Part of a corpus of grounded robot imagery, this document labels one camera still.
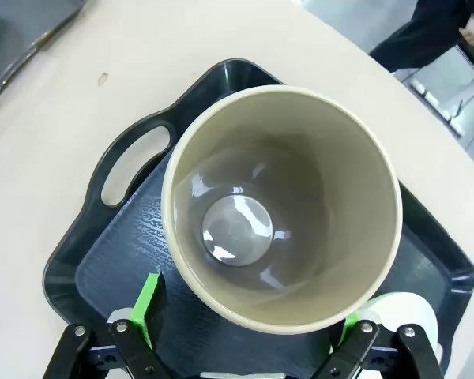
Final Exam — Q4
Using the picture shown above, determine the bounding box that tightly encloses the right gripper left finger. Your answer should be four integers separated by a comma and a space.
43, 271, 167, 379

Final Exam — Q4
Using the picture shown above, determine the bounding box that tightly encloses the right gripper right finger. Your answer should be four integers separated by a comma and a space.
319, 309, 447, 379

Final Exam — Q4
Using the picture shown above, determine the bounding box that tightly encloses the dark brown tray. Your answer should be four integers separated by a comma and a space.
0, 0, 90, 110

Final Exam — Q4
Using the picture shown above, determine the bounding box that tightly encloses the black tray with handles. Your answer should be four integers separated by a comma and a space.
42, 58, 474, 379

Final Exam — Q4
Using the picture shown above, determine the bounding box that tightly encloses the light green bowl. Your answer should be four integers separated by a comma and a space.
355, 291, 444, 366

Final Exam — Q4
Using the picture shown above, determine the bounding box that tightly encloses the tall taupe cup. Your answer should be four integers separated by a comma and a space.
160, 84, 404, 336

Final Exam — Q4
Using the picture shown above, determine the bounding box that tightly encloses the person in dark suit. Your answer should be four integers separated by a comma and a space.
369, 0, 474, 74

